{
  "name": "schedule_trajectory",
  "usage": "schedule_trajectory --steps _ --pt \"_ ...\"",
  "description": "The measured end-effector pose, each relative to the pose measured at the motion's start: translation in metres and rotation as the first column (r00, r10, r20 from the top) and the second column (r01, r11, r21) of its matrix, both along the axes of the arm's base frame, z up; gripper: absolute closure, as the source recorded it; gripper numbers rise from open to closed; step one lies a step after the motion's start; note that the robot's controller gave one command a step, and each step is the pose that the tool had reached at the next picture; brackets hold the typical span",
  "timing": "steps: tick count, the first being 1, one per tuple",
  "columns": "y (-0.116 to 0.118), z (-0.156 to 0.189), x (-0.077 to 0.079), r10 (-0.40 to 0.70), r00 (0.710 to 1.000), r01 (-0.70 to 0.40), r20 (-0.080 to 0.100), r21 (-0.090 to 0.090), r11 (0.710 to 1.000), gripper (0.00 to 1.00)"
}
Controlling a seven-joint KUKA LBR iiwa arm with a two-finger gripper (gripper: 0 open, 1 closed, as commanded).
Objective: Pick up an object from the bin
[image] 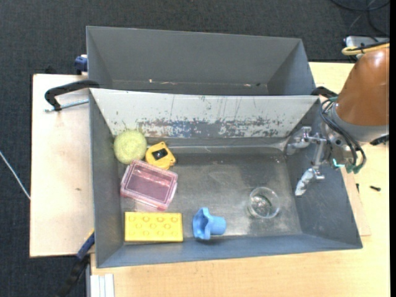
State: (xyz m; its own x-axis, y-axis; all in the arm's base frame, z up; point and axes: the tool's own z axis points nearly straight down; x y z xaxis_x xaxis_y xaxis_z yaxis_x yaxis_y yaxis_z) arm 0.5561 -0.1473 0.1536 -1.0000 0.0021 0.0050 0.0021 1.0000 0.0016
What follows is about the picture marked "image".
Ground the blue plastic knob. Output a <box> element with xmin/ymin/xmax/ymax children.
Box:
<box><xmin>192</xmin><ymin>207</ymin><xmax>228</xmax><ymax>241</ymax></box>

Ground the pink clear plastic box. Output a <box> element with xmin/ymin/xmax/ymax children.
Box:
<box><xmin>119</xmin><ymin>159</ymin><xmax>179</xmax><ymax>212</ymax></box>

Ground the clear glass cup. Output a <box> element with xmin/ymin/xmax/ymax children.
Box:
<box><xmin>247</xmin><ymin>186</ymin><xmax>281</xmax><ymax>220</ymax></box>

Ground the yellow tape measure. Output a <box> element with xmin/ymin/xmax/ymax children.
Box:
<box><xmin>145</xmin><ymin>140</ymin><xmax>177</xmax><ymax>171</ymax></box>

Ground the grey metal bin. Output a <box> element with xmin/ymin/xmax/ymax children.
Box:
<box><xmin>85</xmin><ymin>25</ymin><xmax>363</xmax><ymax>269</ymax></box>

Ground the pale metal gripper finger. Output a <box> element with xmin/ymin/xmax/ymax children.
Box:
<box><xmin>294</xmin><ymin>166</ymin><xmax>326</xmax><ymax>197</ymax></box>
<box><xmin>285</xmin><ymin>126</ymin><xmax>327</xmax><ymax>156</ymax></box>

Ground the yellow-green fuzzy ball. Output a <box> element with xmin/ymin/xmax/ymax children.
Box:
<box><xmin>113</xmin><ymin>129</ymin><xmax>148</xmax><ymax>166</ymax></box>

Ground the yellow flat studded brick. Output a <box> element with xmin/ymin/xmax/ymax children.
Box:
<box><xmin>124</xmin><ymin>212</ymin><xmax>184</xmax><ymax>244</ymax></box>

